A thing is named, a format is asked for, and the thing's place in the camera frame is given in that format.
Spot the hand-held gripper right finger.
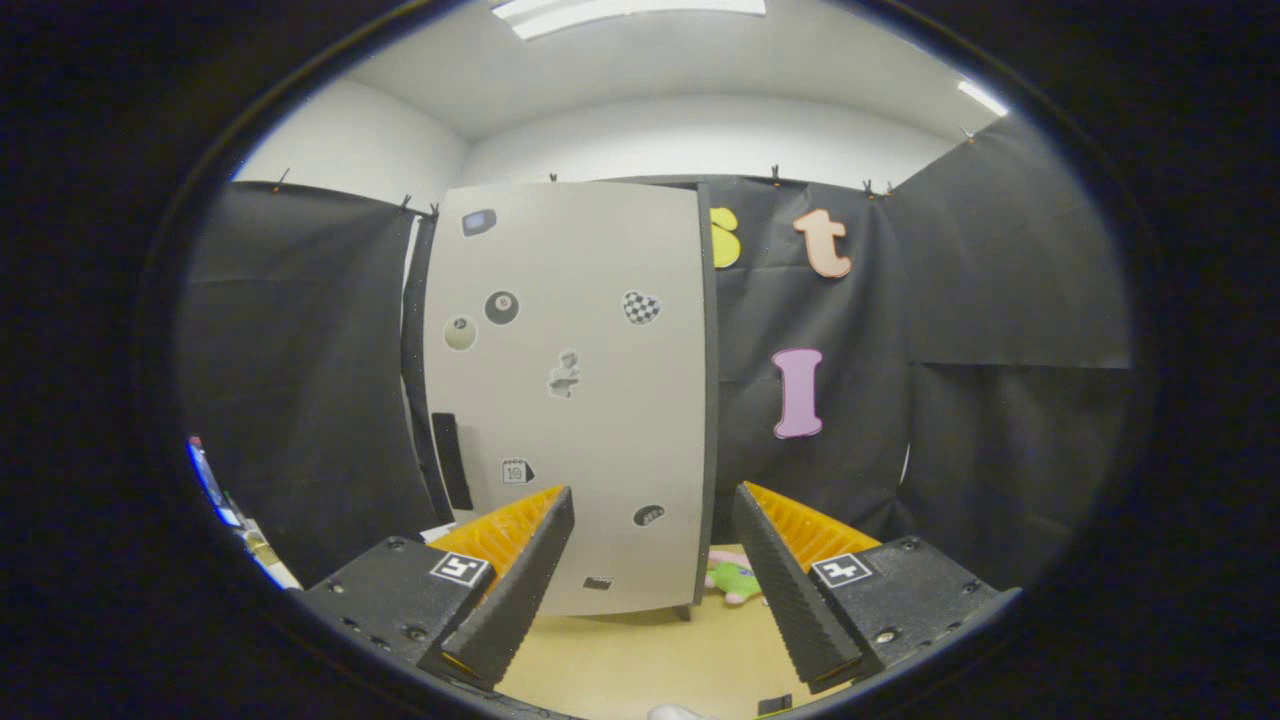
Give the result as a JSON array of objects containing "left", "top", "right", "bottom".
[{"left": 730, "top": 480, "right": 1023, "bottom": 697}]

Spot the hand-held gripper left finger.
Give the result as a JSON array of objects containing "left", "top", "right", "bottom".
[{"left": 298, "top": 484, "right": 578, "bottom": 693}]

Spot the black door handle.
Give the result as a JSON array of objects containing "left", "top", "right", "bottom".
[{"left": 430, "top": 412, "right": 475, "bottom": 512}]

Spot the grey shoe cabinet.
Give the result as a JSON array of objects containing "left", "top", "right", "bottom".
[{"left": 400, "top": 175, "right": 723, "bottom": 623}]

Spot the pink green plush toy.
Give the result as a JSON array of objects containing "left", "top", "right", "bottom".
[{"left": 703, "top": 548, "right": 766, "bottom": 607}]

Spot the white side table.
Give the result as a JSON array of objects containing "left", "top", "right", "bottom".
[{"left": 235, "top": 515, "right": 303, "bottom": 591}]

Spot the black backdrop cloth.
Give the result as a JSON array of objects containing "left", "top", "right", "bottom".
[{"left": 178, "top": 110, "right": 1133, "bottom": 591}]

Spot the blue printed box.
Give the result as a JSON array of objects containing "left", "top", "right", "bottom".
[{"left": 186, "top": 435, "right": 241, "bottom": 529}]

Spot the row of small cloth clips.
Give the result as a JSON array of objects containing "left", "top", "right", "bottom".
[{"left": 272, "top": 125, "right": 976, "bottom": 219}]

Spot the small ceiling light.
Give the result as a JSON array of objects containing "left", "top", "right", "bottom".
[{"left": 957, "top": 80, "right": 1011, "bottom": 118}]

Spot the long ceiling light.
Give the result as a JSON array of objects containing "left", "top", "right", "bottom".
[{"left": 490, "top": 0, "right": 768, "bottom": 41}]

